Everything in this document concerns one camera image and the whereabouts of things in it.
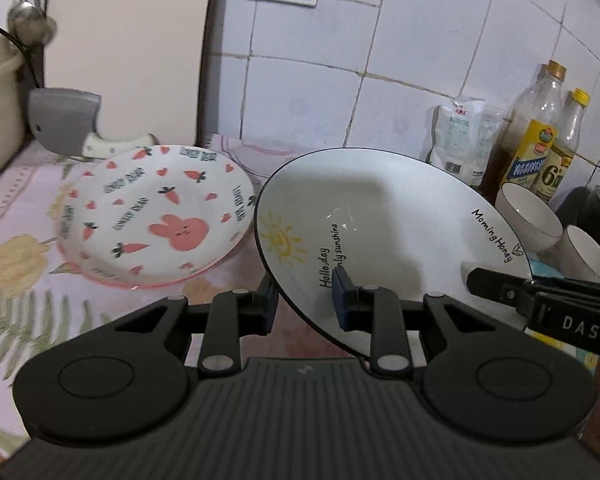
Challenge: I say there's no white ribbed bowl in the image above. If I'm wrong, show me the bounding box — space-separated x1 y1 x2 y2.
550 226 600 284
495 182 564 254

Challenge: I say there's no white sun plate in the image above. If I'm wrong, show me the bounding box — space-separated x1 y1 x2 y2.
254 148 531 358

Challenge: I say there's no pink rabbit carrot plate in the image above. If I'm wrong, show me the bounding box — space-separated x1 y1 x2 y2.
57 145 256 288

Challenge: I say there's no black wok with lid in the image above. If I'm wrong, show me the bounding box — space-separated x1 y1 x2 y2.
556 186 600 245

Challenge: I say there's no white vinegar bottle yellow cap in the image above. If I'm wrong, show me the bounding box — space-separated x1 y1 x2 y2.
531 88 591 203

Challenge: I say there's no cooking wine bottle yellow label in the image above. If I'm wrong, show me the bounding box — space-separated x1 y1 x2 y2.
479 60 567 205

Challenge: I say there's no white salt bag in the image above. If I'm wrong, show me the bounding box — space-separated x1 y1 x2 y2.
428 98 503 188

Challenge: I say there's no floral table cloth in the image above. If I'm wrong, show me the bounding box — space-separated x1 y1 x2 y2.
0 131 301 461

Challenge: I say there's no cream cutting board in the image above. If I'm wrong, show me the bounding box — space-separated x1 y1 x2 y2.
44 0 210 145

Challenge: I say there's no hanging metal ladle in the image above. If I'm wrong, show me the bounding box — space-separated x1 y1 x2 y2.
7 0 57 47

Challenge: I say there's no cleaver with white handle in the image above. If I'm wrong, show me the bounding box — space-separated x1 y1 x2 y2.
27 88 157 159

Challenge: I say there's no black power cable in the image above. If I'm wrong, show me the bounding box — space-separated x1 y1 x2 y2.
0 18 44 91

